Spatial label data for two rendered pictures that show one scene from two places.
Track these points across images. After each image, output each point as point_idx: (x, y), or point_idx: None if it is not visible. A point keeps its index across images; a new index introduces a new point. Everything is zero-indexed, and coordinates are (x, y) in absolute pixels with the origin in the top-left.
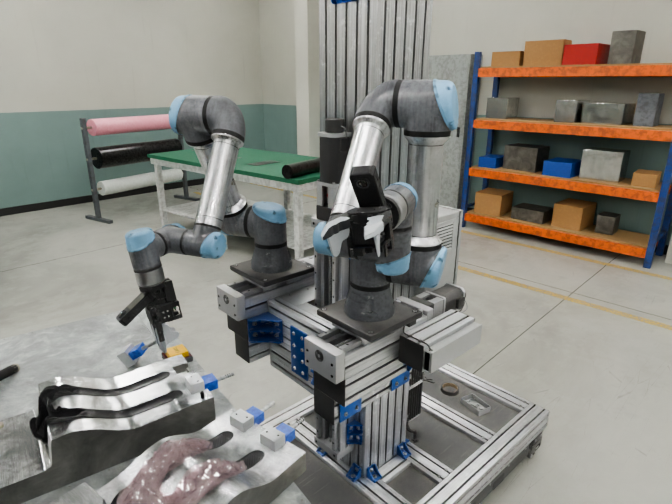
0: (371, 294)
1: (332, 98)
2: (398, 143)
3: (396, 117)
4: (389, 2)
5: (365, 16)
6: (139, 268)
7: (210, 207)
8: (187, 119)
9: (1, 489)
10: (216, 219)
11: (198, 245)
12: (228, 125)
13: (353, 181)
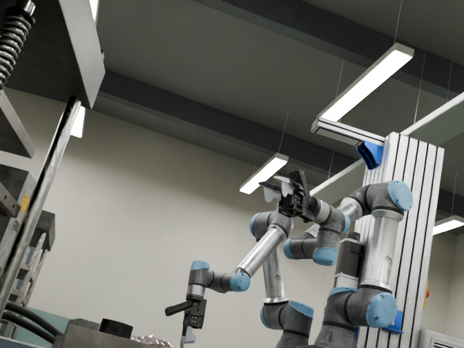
0: (332, 328)
1: (360, 226)
2: (399, 255)
3: (366, 201)
4: (398, 163)
5: (382, 170)
6: (190, 281)
7: (248, 259)
8: (259, 221)
9: (62, 337)
10: (248, 267)
11: (230, 277)
12: (279, 221)
13: (291, 177)
